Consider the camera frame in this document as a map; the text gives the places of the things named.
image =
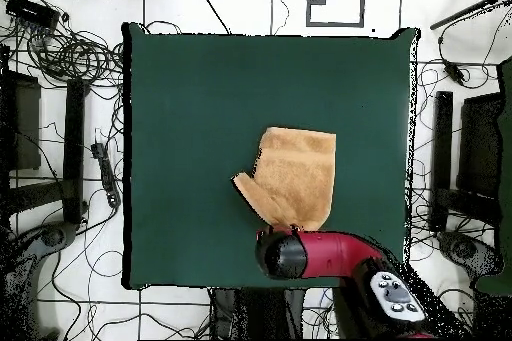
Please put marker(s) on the orange terry towel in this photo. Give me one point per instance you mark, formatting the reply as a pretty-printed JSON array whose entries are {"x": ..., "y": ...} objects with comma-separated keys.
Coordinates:
[{"x": 296, "y": 177}]

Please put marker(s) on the dark flat panel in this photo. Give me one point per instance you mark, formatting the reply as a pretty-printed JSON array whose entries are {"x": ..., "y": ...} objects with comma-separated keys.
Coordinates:
[
  {"x": 478, "y": 145},
  {"x": 26, "y": 125}
]

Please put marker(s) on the dark green table cloth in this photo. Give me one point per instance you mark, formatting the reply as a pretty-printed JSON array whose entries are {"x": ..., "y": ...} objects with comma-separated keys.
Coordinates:
[{"x": 200, "y": 97}]

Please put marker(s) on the black power strip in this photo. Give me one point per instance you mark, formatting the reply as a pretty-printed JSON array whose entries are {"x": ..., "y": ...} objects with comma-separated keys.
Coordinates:
[{"x": 106, "y": 173}]

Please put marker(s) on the black upright bar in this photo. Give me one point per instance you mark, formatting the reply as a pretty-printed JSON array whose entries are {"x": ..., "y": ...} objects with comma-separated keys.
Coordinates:
[
  {"x": 74, "y": 149},
  {"x": 442, "y": 157}
]

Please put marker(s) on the grey stand base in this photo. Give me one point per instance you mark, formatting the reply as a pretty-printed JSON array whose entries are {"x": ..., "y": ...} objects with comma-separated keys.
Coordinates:
[
  {"x": 464, "y": 251},
  {"x": 52, "y": 237}
]

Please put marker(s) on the black power adapter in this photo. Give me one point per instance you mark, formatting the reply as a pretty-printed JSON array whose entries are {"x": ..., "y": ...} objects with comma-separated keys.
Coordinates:
[{"x": 454, "y": 71}]

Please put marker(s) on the green cloth on side table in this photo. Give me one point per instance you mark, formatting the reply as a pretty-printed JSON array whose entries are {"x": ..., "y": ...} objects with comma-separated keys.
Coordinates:
[{"x": 504, "y": 137}]

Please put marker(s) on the black stand rod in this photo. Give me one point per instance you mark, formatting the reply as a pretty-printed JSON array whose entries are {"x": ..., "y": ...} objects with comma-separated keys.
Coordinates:
[{"x": 460, "y": 15}]

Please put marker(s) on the black electronics box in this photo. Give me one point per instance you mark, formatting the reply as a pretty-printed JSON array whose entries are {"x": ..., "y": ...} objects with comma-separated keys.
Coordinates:
[{"x": 32, "y": 11}]

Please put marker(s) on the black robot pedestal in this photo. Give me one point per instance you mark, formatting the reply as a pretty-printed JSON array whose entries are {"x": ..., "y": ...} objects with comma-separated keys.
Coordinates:
[{"x": 248, "y": 313}]

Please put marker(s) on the grey rectangular frame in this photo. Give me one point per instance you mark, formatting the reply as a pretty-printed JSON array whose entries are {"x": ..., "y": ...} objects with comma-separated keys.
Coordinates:
[{"x": 336, "y": 24}]

